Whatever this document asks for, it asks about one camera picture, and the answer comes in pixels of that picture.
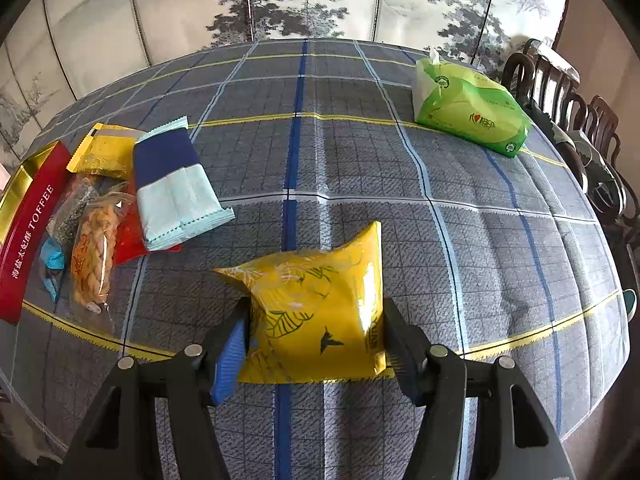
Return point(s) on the red gold toffee tin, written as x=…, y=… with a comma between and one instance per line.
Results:
x=27, y=203

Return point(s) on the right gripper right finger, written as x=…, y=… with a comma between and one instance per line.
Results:
x=405, y=346

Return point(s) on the light blue snack packet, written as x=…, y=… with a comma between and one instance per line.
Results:
x=52, y=264

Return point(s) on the fried dough twist bag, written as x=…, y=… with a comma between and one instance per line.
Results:
x=93, y=254

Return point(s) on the yellow snack bag white stripe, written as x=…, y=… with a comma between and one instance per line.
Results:
x=106, y=151

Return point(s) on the grey sesame bar packet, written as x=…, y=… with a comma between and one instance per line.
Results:
x=63, y=224

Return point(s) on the green tissue pack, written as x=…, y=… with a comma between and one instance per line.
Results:
x=456, y=99

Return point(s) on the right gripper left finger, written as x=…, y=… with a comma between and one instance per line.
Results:
x=226, y=347

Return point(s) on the painted folding screen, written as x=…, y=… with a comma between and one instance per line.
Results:
x=59, y=51

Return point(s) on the red snack packet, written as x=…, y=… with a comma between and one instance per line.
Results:
x=129, y=243

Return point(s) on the dark wooden chair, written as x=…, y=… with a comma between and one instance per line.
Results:
x=545, y=86
x=589, y=145

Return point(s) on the navy and light-blue snack pack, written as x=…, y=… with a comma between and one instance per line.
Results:
x=175, y=199

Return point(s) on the grey plaid tablecloth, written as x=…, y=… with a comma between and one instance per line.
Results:
x=308, y=141

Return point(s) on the yellow leaf-print snack bag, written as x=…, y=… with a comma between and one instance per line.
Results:
x=316, y=314

